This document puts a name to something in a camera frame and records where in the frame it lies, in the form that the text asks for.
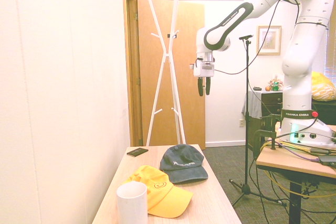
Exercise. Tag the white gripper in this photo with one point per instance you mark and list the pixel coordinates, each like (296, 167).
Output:
(206, 69)

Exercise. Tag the navy blue baseball cap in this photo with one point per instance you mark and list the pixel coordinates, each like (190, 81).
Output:
(183, 174)

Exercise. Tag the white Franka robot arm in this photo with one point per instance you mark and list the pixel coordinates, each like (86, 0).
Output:
(296, 58)

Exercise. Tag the yellow smiley baseball cap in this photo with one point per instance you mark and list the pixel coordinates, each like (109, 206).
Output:
(168, 200)

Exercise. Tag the brown wooden door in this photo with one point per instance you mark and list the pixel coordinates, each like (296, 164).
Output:
(186, 93)

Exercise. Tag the white wooden coat rack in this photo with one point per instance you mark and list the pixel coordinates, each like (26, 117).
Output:
(165, 55)

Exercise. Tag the grey hanging cloth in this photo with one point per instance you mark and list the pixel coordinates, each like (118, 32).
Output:
(253, 104)

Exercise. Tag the small black bowl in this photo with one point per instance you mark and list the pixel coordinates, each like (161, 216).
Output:
(257, 88)

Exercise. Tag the black tripod stand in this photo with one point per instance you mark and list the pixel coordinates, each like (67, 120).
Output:
(247, 129)

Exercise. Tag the black door hook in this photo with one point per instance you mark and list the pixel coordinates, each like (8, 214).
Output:
(172, 36)

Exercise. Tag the small orange fruit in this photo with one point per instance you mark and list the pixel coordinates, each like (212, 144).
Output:
(267, 88)

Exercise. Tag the dark wooden cabinet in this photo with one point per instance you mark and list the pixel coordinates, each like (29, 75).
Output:
(271, 103)

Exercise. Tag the dried flower bouquet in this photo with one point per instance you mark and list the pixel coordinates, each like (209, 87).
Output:
(276, 79)

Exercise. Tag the black metal table clamp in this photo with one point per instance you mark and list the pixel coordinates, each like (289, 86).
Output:
(263, 132)

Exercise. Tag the small black card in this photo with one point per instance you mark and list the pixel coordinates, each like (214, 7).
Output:
(137, 152)

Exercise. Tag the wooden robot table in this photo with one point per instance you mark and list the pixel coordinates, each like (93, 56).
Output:
(283, 163)

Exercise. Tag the window blinds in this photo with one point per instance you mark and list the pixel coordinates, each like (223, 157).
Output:
(331, 37)

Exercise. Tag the white ceramic mug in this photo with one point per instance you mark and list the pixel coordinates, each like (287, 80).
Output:
(132, 205)

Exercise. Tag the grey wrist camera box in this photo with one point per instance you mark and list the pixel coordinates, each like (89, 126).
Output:
(192, 66)

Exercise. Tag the white wall outlet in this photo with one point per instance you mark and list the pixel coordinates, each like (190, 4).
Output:
(241, 123)

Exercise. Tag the black stereo camera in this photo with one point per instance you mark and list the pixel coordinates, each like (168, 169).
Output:
(246, 37)

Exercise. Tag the brown wooden door frame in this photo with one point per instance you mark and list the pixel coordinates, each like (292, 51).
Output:
(132, 77)

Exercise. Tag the framed wall picture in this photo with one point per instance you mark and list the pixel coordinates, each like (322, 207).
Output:
(268, 40)

